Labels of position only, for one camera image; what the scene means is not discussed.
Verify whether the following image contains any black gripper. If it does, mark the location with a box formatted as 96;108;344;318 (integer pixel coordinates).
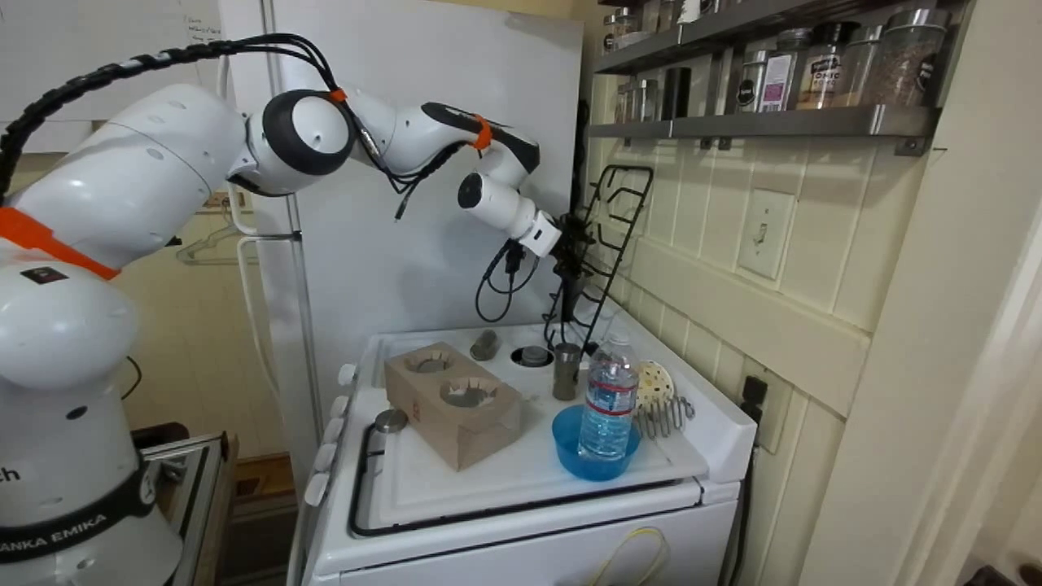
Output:
546;212;599;301

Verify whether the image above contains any black gas stove grate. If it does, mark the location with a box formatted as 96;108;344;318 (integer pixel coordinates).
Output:
542;159;659;357

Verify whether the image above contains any wooden block with two holes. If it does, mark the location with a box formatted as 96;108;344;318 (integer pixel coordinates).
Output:
381;339;534;475

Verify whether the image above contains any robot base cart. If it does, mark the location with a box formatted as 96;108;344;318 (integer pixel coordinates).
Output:
127;424;242;586

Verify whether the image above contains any round stove burner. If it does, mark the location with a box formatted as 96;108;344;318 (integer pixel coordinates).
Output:
509;341;556;370

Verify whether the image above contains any white gas stove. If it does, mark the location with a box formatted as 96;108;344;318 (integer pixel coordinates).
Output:
286;285;758;586

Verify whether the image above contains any grey metal cup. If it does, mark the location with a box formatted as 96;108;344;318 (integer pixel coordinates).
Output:
549;339;588;405

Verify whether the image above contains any grey cylindrical shaker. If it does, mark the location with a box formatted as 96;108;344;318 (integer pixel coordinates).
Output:
467;330;504;365

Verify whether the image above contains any clear plastic water bottle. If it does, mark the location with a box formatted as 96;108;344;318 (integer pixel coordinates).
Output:
576;335;641;466

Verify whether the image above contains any pale yellow dotted sponge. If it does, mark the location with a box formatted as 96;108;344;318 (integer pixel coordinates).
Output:
631;357;678;416

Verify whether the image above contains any blue plastic bowl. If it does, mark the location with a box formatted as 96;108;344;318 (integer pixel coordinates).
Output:
549;402;644;484

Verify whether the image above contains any glass spice jar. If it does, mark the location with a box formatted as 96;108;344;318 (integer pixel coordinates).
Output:
624;75;662;123
889;4;954;110
758;45;800;113
794;20;874;110
725;45;769;113

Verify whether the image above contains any white cutting board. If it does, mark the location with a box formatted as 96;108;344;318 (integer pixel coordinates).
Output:
384;365;685;535

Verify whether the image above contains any round metal measuring spoon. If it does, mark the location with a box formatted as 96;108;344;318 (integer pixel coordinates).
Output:
370;406;413;438

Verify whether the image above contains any white refrigerator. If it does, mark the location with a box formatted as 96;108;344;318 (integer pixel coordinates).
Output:
221;0;586;466

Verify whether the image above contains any black grate under cutting board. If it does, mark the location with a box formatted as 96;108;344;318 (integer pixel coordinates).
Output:
344;416;709;541

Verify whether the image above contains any clear plastic clothes hanger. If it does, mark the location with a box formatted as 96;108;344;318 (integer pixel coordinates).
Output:
177;188;303;272

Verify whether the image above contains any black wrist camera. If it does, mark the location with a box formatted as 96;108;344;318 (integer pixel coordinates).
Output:
498;237;534;280

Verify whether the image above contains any metal wire whisk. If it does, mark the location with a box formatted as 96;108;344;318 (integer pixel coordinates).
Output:
631;392;696;446

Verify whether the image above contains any wall outlet with black plug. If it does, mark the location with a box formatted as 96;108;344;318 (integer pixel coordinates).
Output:
738;370;794;457

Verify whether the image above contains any grey wall shelf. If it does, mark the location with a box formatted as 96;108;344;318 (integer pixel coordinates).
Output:
588;0;909;80
582;100;944;156

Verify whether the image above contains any thin black wall cable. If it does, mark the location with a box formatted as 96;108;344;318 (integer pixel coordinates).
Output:
115;352;145;406

